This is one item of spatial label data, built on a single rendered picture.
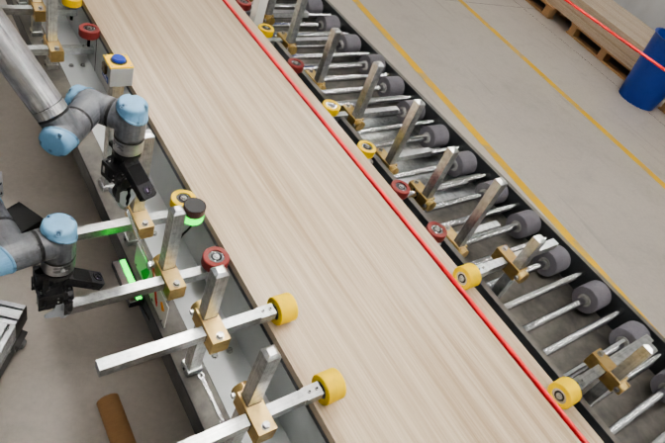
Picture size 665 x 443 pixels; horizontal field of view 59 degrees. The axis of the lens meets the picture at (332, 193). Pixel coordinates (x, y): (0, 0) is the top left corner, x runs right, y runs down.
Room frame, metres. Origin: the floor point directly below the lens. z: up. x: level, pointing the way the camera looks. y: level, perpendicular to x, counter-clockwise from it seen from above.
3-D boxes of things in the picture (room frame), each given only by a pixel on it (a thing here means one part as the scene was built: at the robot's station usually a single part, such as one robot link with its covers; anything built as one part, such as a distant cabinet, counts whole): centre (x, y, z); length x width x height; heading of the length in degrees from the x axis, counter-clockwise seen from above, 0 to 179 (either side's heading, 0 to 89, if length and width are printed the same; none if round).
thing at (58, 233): (0.81, 0.53, 1.12); 0.09 x 0.08 x 0.11; 148
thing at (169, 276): (1.05, 0.34, 0.85); 0.13 x 0.06 x 0.05; 48
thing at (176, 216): (1.06, 0.36, 0.86); 0.03 x 0.03 x 0.48; 48
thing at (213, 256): (1.13, 0.24, 0.85); 0.08 x 0.08 x 0.11
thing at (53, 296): (0.80, 0.54, 0.96); 0.09 x 0.08 x 0.12; 138
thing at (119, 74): (1.40, 0.74, 1.18); 0.07 x 0.07 x 0.08; 48
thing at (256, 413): (0.71, -0.03, 0.95); 0.13 x 0.06 x 0.05; 48
